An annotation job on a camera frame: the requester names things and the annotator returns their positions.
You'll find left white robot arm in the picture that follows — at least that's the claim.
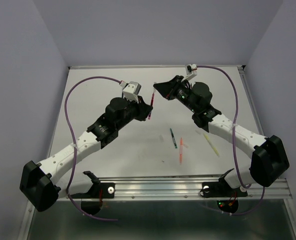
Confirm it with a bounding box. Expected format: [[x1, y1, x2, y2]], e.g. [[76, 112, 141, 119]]
[[19, 96, 153, 212]]

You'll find orange pen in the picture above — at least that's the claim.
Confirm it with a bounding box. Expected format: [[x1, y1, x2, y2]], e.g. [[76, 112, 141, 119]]
[[179, 137, 183, 165]]

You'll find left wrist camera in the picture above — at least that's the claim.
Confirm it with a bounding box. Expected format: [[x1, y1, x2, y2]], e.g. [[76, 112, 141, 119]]
[[122, 81, 141, 103]]

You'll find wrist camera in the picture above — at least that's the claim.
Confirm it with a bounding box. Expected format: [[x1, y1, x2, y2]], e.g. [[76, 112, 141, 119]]
[[183, 64, 198, 81], [122, 81, 141, 103]]

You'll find purple cable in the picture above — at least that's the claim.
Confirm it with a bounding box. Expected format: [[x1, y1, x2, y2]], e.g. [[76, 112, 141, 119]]
[[64, 76, 126, 222], [197, 64, 266, 217]]

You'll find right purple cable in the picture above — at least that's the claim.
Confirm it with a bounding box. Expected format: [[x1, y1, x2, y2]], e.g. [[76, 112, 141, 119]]
[[197, 64, 266, 217]]

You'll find green pen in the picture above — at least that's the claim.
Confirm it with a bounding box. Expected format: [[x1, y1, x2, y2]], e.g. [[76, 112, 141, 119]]
[[170, 128, 178, 149]]

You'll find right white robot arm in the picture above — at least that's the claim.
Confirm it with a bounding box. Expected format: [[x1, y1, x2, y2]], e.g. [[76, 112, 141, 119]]
[[153, 75, 290, 195]]

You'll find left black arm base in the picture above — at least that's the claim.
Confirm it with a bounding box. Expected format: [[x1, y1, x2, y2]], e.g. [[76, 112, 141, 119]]
[[69, 171, 116, 216]]

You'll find aluminium mounting rail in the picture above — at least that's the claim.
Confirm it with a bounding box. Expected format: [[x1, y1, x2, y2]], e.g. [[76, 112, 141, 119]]
[[27, 176, 293, 201]]

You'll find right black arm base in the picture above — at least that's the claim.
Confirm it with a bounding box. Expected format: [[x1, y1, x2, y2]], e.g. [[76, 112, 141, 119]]
[[199, 169, 248, 215]]

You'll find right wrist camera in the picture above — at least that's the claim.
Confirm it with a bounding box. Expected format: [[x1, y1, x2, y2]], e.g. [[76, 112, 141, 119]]
[[183, 64, 198, 81]]

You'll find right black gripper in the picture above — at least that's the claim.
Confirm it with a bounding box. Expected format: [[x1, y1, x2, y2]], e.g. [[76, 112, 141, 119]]
[[153, 75, 198, 114]]

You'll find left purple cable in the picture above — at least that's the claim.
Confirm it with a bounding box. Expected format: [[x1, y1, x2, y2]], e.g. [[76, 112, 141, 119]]
[[64, 76, 126, 222]]

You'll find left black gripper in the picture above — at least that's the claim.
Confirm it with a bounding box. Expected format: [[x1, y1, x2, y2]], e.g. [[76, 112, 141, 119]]
[[116, 94, 153, 130]]

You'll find yellow pen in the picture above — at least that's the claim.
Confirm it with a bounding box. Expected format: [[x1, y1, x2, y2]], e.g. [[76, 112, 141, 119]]
[[203, 133, 220, 157]]

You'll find red pink pen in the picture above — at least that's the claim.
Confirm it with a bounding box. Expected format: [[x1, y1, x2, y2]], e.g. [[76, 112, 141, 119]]
[[148, 92, 155, 120]]

